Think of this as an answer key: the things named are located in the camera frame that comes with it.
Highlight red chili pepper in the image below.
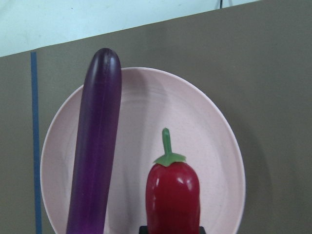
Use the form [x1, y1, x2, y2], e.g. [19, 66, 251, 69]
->
[145, 128, 200, 234]

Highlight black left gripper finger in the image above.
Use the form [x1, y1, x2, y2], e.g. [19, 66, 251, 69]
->
[138, 226, 206, 234]

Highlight purple eggplant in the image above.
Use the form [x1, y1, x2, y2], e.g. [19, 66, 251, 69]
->
[66, 48, 122, 234]

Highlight pink plate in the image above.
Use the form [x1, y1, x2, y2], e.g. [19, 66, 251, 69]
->
[40, 67, 246, 234]

